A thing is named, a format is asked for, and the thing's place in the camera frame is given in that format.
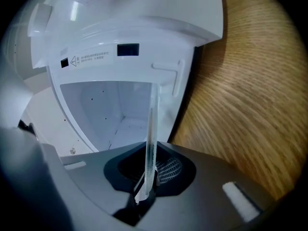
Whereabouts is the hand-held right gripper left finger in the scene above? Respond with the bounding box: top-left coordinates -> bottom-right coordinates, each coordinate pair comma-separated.
60,142 -> 147,227

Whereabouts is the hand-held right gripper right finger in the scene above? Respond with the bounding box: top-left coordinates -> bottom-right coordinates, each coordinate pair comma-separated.
137,141 -> 268,227

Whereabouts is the clear glass turntable plate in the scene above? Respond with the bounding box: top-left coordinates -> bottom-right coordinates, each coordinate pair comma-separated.
141,82 -> 161,202

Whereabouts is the white microwave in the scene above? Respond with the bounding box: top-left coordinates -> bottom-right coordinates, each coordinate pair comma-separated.
0,0 -> 225,159

